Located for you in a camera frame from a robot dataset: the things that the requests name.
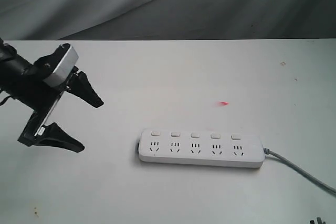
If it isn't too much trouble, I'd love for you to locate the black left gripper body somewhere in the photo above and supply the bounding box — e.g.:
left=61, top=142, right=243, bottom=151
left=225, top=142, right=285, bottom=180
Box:
left=5, top=50, right=69, bottom=147

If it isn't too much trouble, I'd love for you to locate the white five-outlet power strip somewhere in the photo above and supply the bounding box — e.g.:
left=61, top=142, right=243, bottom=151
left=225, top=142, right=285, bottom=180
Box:
left=138, top=129, right=265, bottom=168

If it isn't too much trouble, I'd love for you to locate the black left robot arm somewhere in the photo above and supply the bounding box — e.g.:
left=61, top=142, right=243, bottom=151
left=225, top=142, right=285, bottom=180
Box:
left=1, top=41, right=104, bottom=153

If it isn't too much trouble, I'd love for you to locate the grey backdrop cloth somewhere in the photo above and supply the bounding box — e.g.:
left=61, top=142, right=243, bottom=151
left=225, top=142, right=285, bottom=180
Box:
left=1, top=0, right=335, bottom=40

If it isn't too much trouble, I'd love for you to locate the black object at bottom edge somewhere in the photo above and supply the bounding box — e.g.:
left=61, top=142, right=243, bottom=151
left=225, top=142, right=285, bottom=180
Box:
left=309, top=217, right=326, bottom=224

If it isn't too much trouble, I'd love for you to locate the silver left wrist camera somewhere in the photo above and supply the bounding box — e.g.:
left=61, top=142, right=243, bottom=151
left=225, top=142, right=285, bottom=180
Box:
left=43, top=43, right=79, bottom=88

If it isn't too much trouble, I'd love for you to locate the grey power cord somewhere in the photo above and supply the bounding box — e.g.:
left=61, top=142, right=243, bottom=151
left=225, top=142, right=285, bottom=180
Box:
left=263, top=147, right=336, bottom=187

